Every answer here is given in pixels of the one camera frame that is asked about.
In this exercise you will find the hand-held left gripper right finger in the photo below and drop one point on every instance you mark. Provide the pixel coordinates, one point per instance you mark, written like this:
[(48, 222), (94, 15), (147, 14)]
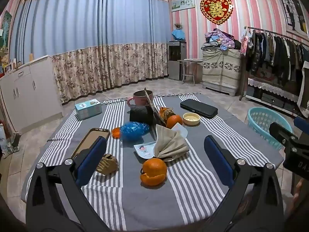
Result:
[(218, 159)]

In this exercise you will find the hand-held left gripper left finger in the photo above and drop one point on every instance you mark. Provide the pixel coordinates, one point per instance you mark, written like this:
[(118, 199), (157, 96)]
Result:
[(93, 159)]

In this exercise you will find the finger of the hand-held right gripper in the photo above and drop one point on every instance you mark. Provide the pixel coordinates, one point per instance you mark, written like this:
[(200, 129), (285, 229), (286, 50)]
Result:
[(277, 130), (301, 125)]

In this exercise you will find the teal plastic basket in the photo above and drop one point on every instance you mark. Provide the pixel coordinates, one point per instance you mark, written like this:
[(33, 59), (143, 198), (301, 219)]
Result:
[(263, 120)]

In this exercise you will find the orange plastic lid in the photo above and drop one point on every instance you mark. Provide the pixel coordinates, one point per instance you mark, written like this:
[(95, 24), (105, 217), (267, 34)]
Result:
[(115, 133)]

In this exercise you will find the white paper sheet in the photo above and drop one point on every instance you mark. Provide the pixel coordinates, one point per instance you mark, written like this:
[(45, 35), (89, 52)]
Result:
[(182, 130)]

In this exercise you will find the cream round bowl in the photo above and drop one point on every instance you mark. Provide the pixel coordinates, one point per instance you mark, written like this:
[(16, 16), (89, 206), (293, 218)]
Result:
[(191, 119)]

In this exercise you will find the blue plastic bag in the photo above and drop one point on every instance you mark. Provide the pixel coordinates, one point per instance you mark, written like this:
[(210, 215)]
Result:
[(134, 131)]

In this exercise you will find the beige paper napkin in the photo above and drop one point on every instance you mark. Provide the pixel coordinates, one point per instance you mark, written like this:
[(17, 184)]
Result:
[(170, 145)]

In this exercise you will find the white printed paper card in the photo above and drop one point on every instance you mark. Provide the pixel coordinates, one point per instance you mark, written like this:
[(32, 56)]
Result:
[(143, 149)]

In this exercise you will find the whole orange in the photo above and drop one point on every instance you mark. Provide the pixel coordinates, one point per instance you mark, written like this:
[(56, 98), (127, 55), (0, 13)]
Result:
[(175, 122)]

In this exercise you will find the partly peeled orange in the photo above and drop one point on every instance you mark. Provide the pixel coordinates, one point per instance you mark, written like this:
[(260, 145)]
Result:
[(154, 170)]

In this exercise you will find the black ribbed roll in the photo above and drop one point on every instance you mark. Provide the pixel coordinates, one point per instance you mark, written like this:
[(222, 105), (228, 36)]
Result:
[(141, 114)]

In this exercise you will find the orange snack wrapper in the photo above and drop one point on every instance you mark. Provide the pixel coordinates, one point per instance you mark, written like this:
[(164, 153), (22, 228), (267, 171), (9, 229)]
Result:
[(166, 113)]

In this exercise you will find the person's right hand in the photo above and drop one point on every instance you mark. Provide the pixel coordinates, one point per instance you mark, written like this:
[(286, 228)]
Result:
[(298, 192)]

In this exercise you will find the brown phone case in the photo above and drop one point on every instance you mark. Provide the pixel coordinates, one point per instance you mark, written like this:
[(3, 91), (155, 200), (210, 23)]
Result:
[(85, 142)]

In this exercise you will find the dark board with white cloth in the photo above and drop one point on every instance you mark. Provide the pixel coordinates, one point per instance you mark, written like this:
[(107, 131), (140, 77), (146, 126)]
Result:
[(305, 89)]

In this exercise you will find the low cabinet with lace cloth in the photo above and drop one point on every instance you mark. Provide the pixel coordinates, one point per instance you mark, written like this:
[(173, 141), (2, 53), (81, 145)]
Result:
[(270, 87)]

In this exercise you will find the blue and white tissue box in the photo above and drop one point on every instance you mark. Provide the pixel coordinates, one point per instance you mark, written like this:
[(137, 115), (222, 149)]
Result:
[(88, 108)]

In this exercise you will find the black zipper case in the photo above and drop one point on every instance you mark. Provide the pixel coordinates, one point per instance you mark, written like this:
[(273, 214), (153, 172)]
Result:
[(199, 108)]

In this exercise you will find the grey striped tablecloth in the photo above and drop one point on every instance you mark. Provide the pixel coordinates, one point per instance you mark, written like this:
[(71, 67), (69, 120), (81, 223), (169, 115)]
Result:
[(144, 205)]

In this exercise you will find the row of hanging clothes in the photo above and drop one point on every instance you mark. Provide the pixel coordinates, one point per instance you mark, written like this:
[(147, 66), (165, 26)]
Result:
[(277, 53)]

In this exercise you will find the pink mug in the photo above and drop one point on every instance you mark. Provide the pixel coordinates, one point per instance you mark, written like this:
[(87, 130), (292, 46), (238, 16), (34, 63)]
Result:
[(140, 99)]

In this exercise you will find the cabinet under patterned cloth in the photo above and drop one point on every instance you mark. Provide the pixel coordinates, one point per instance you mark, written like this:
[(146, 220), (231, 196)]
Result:
[(221, 70)]

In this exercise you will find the white plastic bag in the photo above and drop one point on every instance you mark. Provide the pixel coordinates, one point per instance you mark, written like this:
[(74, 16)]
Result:
[(4, 140)]

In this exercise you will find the white cabinet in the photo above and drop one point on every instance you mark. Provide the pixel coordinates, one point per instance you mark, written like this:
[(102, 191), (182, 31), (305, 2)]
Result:
[(29, 94)]

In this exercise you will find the pink hanging bag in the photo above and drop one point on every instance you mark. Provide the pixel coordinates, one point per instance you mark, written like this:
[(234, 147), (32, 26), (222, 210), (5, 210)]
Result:
[(243, 42)]

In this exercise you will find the small metal side table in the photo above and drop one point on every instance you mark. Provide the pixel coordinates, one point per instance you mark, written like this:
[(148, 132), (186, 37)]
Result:
[(190, 61)]

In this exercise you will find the metal clothes rack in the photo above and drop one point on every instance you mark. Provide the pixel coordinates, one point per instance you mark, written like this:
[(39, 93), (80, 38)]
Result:
[(260, 29)]

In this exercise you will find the grey water dispenser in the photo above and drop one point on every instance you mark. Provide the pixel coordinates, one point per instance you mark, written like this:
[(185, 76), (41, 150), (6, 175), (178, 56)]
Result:
[(177, 60)]

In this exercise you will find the pile of clothes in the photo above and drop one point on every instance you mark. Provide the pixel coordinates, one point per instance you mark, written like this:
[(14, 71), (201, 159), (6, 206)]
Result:
[(219, 40)]

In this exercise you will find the tan upright board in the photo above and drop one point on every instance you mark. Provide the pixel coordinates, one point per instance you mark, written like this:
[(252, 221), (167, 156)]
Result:
[(31, 57)]

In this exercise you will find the blue and floral curtain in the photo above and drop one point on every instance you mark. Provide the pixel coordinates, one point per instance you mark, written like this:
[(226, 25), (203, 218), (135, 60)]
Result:
[(96, 29)]

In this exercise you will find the blue cloth cover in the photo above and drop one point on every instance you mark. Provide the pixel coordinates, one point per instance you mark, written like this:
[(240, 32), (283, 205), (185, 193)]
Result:
[(178, 35)]

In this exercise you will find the small potted plant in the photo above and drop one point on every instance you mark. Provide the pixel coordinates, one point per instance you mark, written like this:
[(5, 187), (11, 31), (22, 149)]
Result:
[(178, 26)]

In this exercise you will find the framed wall picture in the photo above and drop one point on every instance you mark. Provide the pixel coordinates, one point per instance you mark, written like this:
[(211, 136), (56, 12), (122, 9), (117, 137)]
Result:
[(294, 12)]

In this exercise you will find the red heart wall decoration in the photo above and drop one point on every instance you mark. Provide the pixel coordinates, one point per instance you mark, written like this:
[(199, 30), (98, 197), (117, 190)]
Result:
[(216, 8)]

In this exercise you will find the wall painting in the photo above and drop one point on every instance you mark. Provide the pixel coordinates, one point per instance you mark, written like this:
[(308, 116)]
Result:
[(4, 31)]

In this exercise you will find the wall calendar poster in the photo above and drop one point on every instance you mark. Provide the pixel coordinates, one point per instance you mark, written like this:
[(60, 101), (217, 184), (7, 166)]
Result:
[(183, 3)]

